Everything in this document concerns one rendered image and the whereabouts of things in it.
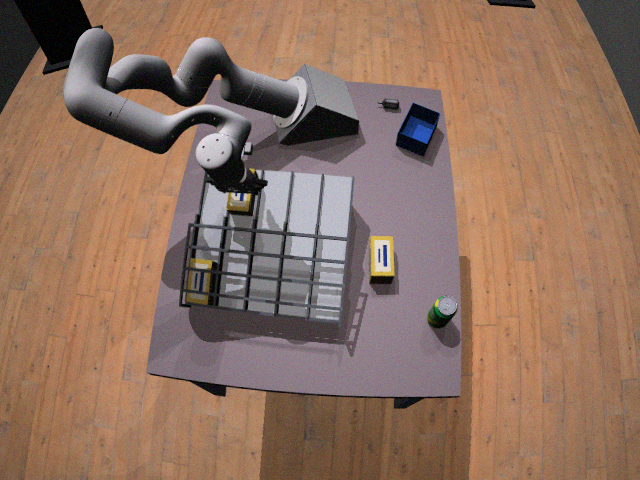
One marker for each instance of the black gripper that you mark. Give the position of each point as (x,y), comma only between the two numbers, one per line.
(247,185)

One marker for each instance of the yellow carton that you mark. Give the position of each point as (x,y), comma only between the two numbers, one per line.
(240,203)
(381,259)
(201,281)

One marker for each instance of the green drink can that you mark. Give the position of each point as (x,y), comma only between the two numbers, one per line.
(442,311)

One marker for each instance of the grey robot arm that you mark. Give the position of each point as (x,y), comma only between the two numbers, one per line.
(88,102)

